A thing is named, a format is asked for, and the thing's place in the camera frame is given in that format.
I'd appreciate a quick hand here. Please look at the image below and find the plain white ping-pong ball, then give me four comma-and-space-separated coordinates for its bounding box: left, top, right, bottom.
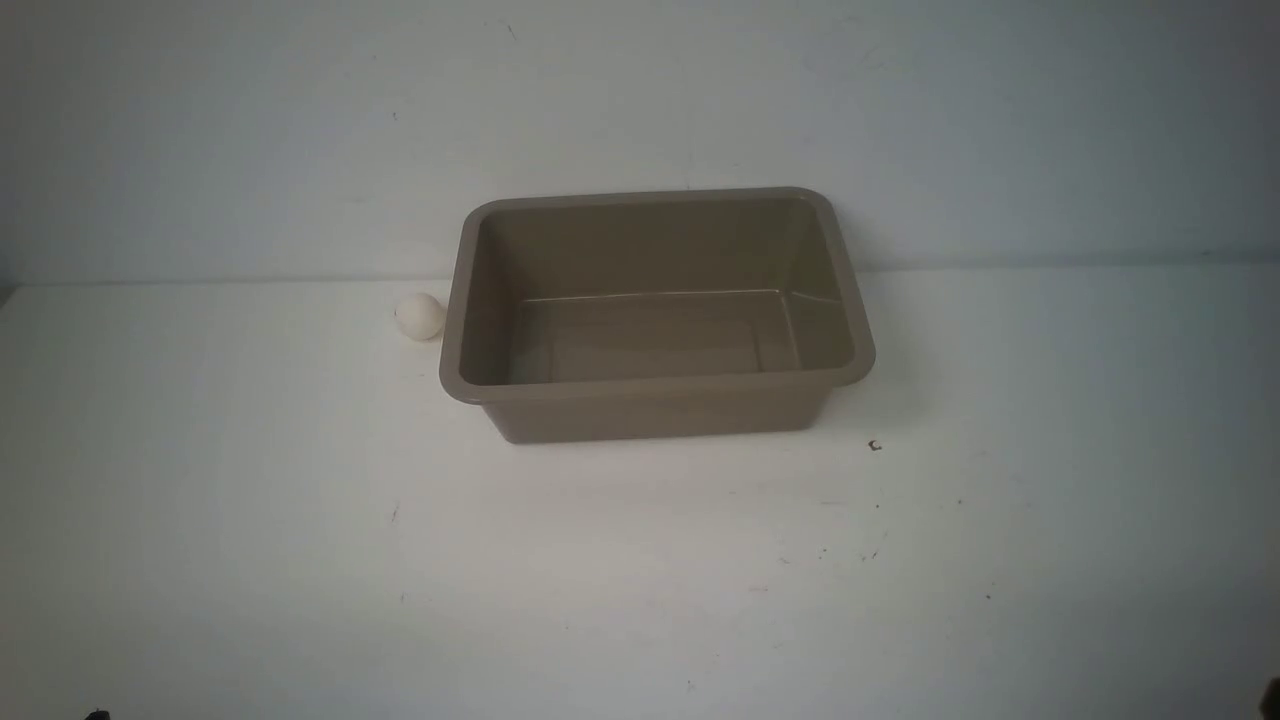
393, 293, 447, 342

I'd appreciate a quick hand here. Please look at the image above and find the tan plastic storage bin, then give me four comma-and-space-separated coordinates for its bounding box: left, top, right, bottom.
439, 187, 876, 445

